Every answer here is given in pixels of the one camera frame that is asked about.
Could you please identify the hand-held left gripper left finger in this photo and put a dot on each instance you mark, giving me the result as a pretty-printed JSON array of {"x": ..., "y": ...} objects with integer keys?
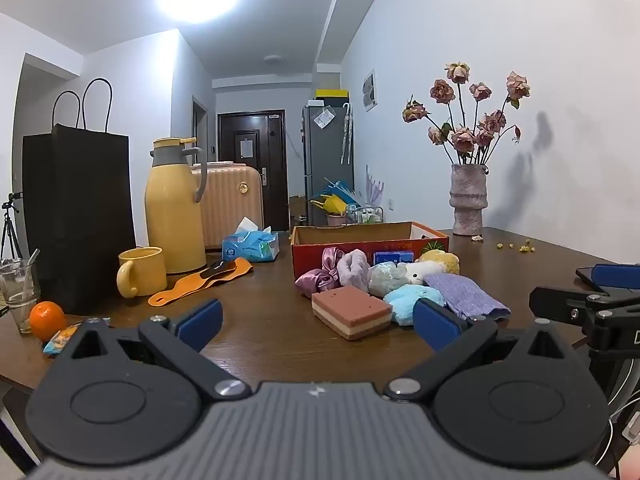
[{"x": 200, "y": 320}]

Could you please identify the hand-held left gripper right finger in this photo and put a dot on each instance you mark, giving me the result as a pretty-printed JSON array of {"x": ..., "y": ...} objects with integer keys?
[{"x": 435, "y": 327}]

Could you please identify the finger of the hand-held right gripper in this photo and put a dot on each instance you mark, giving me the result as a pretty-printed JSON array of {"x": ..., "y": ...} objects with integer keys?
[
  {"x": 560, "y": 305},
  {"x": 612, "y": 274}
]

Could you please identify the light blue plush toy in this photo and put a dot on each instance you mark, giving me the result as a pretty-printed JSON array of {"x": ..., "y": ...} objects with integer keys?
[{"x": 405, "y": 302}]

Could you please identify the purple cloth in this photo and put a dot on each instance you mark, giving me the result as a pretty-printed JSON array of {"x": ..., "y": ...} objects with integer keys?
[{"x": 470, "y": 295}]

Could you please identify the yellow plush toy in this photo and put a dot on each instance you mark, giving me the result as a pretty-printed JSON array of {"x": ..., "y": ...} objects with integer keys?
[{"x": 442, "y": 261}]

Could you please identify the small blue packet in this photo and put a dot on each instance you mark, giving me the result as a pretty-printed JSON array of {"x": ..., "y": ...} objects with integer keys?
[{"x": 392, "y": 257}]

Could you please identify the layered pink sponge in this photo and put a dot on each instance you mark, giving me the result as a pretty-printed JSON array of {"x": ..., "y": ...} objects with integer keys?
[{"x": 350, "y": 310}]

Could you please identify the red cardboard box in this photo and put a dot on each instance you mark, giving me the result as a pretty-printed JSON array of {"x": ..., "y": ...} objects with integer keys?
[{"x": 350, "y": 237}]

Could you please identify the white plush toy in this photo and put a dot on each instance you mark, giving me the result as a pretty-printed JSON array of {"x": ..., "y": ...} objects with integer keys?
[{"x": 420, "y": 272}]

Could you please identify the yellow flower crumbs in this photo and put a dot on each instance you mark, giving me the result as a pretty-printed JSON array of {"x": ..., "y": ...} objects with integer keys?
[{"x": 524, "y": 247}]

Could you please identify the yellow mug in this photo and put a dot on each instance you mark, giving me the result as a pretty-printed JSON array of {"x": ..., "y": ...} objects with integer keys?
[{"x": 145, "y": 270}]

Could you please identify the blue tissue pack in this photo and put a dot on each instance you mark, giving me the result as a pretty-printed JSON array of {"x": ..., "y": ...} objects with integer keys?
[{"x": 250, "y": 247}]

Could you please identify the purple fuzzy scrunchie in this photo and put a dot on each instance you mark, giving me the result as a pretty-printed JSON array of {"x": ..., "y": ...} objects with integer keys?
[{"x": 352, "y": 267}]

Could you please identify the yellow thermos jug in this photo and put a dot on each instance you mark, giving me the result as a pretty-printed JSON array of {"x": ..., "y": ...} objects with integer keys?
[{"x": 172, "y": 220}]

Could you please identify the pink suitcase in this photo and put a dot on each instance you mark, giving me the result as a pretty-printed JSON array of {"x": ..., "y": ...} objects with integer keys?
[{"x": 235, "y": 210}]

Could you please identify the pink satin scrunchie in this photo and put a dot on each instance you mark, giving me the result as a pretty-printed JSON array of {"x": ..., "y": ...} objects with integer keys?
[{"x": 317, "y": 277}]

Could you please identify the purple ceramic vase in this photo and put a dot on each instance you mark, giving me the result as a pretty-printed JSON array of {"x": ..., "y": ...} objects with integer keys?
[{"x": 467, "y": 200}]

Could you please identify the blue snack packet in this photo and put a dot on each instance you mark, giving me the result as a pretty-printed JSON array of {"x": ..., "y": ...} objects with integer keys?
[{"x": 60, "y": 342}]

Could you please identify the dark brown door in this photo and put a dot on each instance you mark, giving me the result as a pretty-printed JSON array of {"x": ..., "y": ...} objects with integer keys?
[{"x": 250, "y": 185}]

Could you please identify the pink bucket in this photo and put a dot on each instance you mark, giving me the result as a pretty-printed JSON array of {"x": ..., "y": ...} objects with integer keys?
[{"x": 335, "y": 220}]

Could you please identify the brown carton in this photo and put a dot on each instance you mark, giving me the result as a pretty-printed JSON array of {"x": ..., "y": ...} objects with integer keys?
[{"x": 298, "y": 210}]

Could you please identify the orange fruit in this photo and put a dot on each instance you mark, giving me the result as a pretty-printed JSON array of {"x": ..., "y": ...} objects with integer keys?
[{"x": 47, "y": 321}]

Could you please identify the blue and yellow bag pile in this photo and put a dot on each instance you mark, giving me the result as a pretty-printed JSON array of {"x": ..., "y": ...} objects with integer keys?
[{"x": 332, "y": 200}]

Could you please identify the black paper bag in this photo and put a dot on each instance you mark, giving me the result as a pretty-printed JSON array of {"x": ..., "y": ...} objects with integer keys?
[{"x": 75, "y": 210}]

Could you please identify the clear straw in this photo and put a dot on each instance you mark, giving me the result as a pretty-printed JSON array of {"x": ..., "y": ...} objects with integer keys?
[{"x": 31, "y": 267}]

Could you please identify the clear glass cup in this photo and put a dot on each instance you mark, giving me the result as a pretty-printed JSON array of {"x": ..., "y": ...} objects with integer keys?
[{"x": 17, "y": 292}]

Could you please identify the dried pink roses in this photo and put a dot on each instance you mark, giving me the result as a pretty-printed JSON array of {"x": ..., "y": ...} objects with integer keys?
[{"x": 462, "y": 139}]

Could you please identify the grey refrigerator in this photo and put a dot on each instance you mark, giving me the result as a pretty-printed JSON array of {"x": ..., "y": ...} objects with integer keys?
[{"x": 325, "y": 170}]

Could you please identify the black tripod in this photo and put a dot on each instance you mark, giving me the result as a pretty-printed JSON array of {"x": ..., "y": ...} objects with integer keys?
[{"x": 7, "y": 230}]

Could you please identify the white folded umbrella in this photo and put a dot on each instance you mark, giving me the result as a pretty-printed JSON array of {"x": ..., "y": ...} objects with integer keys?
[{"x": 346, "y": 132}]

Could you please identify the paper in clear bag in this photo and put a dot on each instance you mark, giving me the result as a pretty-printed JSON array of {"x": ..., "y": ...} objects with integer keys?
[{"x": 323, "y": 118}]

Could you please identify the yellow and black box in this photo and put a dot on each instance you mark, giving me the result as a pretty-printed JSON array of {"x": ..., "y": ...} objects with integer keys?
[{"x": 332, "y": 94}]

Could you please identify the round hallway ceiling lamp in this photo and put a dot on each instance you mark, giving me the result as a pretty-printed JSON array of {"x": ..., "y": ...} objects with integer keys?
[{"x": 273, "y": 60}]

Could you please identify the purple wall decoration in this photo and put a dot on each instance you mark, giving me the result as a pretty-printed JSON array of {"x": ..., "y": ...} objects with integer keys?
[{"x": 374, "y": 187}]

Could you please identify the wall picture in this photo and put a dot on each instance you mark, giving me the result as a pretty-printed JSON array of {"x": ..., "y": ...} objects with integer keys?
[{"x": 369, "y": 90}]

